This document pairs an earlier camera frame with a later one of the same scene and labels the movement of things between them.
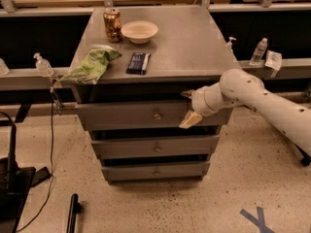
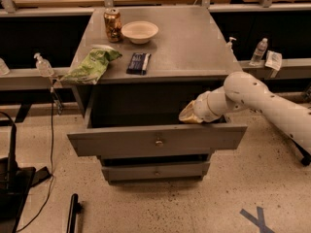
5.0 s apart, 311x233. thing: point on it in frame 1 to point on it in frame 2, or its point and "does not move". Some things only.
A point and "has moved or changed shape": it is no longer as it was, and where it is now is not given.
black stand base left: [16, 183] does not move
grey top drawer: [150, 116] has moved or changed shape
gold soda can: [113, 23] does not move
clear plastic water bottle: [259, 51] does not move
